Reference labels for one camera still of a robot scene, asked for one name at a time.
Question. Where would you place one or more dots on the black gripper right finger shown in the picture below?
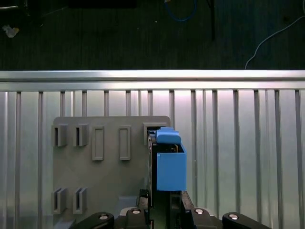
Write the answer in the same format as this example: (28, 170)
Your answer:
(199, 219)

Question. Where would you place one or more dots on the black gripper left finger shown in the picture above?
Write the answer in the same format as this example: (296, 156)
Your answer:
(136, 218)

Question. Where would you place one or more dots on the hard disk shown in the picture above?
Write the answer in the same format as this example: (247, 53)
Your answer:
(171, 171)

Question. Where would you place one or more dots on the grey parts rack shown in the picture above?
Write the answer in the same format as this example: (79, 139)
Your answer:
(109, 176)

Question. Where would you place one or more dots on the crumpled paper scrap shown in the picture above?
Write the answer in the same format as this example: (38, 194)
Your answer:
(10, 31)

